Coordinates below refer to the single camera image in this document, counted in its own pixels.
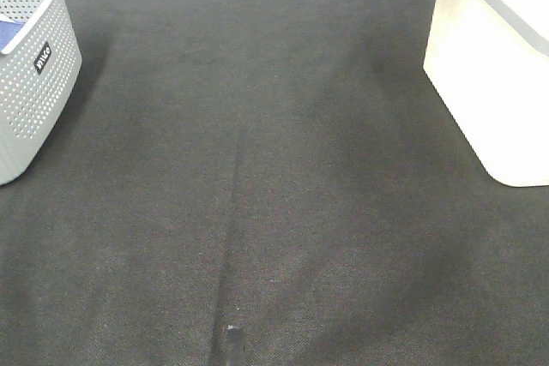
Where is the black table cloth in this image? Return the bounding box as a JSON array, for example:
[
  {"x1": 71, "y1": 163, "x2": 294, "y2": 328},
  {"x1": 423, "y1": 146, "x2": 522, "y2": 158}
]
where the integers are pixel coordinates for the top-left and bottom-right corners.
[{"x1": 1, "y1": 0, "x2": 548, "y2": 365}]

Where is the small black clip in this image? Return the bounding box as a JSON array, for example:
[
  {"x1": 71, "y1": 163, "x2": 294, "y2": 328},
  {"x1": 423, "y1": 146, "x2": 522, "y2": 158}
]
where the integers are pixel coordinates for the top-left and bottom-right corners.
[{"x1": 226, "y1": 325, "x2": 245, "y2": 366}]

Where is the white plastic storage bin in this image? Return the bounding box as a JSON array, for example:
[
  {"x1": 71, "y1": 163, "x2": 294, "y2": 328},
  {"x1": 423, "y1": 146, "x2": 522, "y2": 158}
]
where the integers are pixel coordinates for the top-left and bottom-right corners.
[{"x1": 424, "y1": 0, "x2": 548, "y2": 187}]

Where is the grey perforated laundry basket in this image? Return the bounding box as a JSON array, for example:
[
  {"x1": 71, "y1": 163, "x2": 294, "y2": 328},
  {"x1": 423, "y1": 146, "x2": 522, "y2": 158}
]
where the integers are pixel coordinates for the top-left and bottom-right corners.
[{"x1": 1, "y1": 0, "x2": 81, "y2": 184}]

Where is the blue cloth in basket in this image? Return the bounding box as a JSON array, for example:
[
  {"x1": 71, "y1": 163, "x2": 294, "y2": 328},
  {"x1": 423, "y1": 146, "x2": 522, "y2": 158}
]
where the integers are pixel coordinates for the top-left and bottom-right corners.
[{"x1": 0, "y1": 15, "x2": 24, "y2": 50}]

